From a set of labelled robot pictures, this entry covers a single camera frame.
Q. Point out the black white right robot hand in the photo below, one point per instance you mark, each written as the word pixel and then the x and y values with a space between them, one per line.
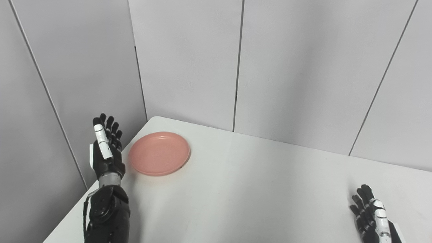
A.
pixel 371 222

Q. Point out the pink round plate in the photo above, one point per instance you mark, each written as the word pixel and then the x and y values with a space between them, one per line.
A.
pixel 158 153

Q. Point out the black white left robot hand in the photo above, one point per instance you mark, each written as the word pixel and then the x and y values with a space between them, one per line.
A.
pixel 109 162

